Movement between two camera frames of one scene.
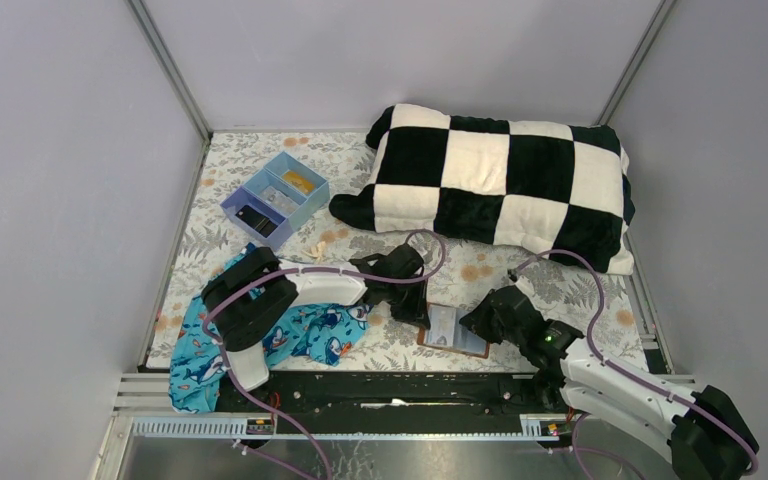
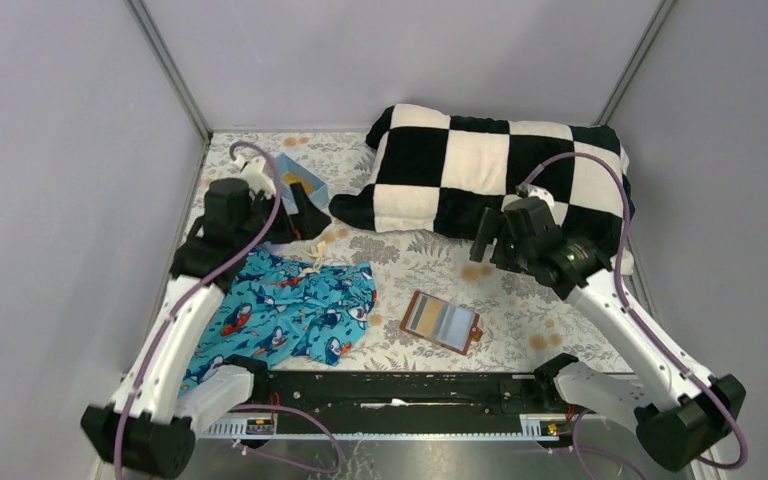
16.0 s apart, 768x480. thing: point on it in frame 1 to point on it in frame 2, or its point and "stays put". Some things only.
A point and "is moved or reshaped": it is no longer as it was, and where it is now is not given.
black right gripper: [490, 321] to [499, 234]
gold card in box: [298, 182] stays put
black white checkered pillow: [556, 190] stays put
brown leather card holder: [447, 332] is moved or reshaped
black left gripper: [409, 302] to [285, 216]
